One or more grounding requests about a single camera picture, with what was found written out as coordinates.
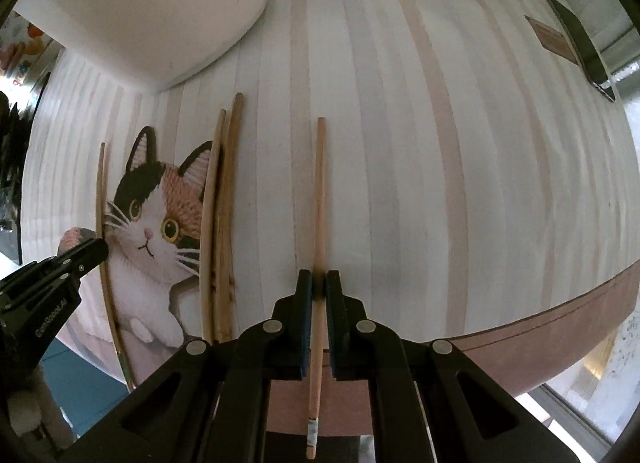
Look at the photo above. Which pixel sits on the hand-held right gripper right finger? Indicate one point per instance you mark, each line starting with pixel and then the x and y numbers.
pixel 334 323

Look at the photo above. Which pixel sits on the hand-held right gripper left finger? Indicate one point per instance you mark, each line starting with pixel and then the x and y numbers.
pixel 305 323

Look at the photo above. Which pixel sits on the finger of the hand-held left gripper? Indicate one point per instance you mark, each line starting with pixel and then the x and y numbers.
pixel 85 253

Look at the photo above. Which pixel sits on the row of wooden chopsticks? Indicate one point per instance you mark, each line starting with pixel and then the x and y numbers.
pixel 225 283

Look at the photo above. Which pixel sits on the single bamboo chopstick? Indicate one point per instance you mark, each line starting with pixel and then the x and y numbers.
pixel 320 193

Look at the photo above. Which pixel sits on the cream round utensil holder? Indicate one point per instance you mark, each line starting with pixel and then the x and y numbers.
pixel 150 8

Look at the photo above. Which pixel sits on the blue kitchen cabinet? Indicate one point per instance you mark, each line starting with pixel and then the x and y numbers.
pixel 80 378

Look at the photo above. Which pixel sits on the cat printed striped mat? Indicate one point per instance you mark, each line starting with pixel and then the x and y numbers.
pixel 400 143

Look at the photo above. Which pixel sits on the window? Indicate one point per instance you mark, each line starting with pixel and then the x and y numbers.
pixel 600 368

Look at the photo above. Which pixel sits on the small brown card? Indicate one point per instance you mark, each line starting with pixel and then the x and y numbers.
pixel 552 38

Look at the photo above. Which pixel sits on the black smartphone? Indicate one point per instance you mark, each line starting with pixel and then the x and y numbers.
pixel 580 43

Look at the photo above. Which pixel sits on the fruit wall sticker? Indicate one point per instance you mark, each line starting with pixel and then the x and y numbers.
pixel 27 48

